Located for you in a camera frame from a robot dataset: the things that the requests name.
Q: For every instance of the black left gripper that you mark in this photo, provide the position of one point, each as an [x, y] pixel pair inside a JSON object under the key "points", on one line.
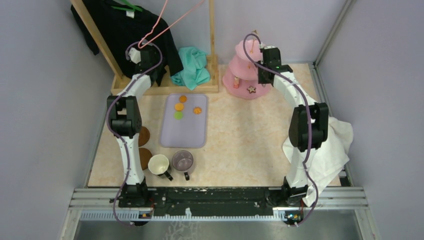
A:
{"points": [[160, 66]]}

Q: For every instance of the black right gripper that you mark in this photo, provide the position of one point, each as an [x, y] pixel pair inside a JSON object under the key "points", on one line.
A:
{"points": [[261, 79]]}

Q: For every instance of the star-shaped iced cookie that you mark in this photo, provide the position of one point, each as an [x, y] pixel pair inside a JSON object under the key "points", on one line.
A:
{"points": [[251, 89]]}

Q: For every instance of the red striped cake piece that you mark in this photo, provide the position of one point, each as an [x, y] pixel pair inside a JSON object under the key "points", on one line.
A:
{"points": [[236, 82]]}

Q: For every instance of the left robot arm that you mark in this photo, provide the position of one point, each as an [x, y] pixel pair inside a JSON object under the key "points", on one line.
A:
{"points": [[124, 121]]}

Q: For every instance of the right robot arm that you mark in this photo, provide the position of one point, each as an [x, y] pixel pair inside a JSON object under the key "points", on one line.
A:
{"points": [[308, 127]]}

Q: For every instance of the pink three-tier cake stand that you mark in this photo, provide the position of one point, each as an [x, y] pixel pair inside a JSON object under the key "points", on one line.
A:
{"points": [[240, 66]]}

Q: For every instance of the teal cloth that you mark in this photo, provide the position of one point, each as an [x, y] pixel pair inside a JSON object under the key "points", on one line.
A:
{"points": [[194, 71]]}

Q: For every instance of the black t-shirt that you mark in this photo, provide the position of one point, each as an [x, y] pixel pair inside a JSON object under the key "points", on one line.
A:
{"points": [[120, 30]]}

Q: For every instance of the small orange round cookie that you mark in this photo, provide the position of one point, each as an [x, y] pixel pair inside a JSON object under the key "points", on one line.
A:
{"points": [[182, 99]]}

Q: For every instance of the orange waffle round cookie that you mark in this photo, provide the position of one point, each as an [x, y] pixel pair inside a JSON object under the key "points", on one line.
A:
{"points": [[179, 106]]}

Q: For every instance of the green clothes hanger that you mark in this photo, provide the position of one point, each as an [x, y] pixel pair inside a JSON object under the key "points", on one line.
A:
{"points": [[128, 7]]}

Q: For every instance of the green round cookie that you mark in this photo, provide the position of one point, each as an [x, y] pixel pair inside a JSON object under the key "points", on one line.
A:
{"points": [[178, 115]]}

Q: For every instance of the orange swirl cookie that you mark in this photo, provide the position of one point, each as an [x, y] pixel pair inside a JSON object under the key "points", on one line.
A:
{"points": [[197, 110]]}

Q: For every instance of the lavender serving tray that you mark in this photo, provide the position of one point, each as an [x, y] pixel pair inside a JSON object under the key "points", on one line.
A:
{"points": [[191, 130]]}

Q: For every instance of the brown saucer far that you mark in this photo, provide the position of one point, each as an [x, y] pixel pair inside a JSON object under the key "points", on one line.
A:
{"points": [[144, 136]]}

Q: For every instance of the brown saucer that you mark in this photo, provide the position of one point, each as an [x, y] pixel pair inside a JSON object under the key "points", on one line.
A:
{"points": [[144, 155], [144, 136]]}

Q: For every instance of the brown saucer near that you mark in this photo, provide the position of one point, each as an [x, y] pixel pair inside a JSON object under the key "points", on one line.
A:
{"points": [[144, 155]]}

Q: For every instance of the white towel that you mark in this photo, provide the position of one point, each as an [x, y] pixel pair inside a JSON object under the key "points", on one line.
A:
{"points": [[324, 163]]}

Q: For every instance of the wooden clothes rack frame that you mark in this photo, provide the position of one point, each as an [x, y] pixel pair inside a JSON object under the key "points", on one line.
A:
{"points": [[120, 81]]}

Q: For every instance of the cream mug black handle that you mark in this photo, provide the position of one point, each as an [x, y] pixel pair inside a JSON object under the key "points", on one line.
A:
{"points": [[159, 165]]}

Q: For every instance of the purple mug black handle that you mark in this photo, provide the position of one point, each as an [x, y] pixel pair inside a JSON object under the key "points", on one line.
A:
{"points": [[184, 162]]}

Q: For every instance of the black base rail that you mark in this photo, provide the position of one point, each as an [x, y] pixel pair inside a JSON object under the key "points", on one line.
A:
{"points": [[205, 201]]}

